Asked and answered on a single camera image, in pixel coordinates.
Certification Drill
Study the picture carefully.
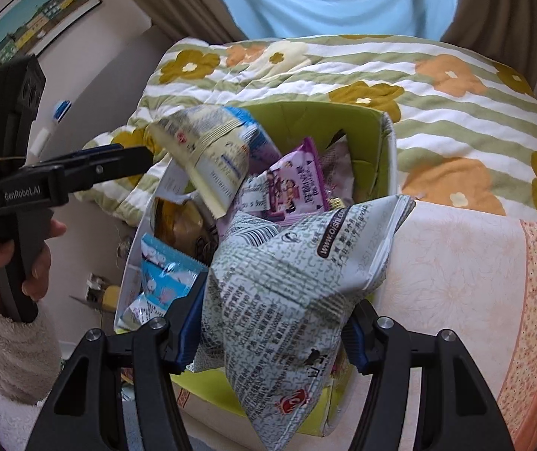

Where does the grey white printed bag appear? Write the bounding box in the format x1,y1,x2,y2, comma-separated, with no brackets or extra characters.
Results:
191,195,416,450

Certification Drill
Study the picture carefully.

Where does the yellow chip bag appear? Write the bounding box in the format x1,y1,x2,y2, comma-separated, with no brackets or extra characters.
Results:
153,198,217,266

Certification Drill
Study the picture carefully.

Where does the blue white snack bag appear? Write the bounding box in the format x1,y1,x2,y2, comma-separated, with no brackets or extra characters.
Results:
148,105,281,219

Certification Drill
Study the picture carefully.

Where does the white fleece sleeve forearm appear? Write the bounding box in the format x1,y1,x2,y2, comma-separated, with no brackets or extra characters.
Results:
0,303,61,450

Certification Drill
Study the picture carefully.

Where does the person's left hand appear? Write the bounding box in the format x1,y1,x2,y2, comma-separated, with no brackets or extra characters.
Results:
0,219,68,314

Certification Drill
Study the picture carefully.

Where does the grey headboard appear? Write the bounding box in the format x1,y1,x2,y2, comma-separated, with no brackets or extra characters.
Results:
29,26,174,160

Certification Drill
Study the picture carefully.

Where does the blue white brush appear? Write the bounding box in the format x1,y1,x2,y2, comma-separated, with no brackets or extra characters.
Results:
52,100,72,122

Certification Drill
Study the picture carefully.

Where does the light blue small packet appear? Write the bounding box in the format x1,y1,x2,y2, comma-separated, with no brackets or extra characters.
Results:
114,232,208,331

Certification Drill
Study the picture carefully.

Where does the framed city picture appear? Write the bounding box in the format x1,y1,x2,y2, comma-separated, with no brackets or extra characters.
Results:
0,0,101,68

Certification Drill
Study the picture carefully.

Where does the green cardboard box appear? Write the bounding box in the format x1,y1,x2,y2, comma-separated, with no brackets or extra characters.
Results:
112,100,399,438

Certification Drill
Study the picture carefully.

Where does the dark purple snack bag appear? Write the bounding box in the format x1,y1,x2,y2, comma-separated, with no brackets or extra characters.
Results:
320,132,354,206

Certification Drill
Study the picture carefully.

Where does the floral striped quilt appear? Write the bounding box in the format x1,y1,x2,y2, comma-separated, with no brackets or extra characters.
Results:
94,35,537,221

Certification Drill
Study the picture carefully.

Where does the right brown curtain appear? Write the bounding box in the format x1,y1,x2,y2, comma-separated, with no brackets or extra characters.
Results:
442,0,537,86

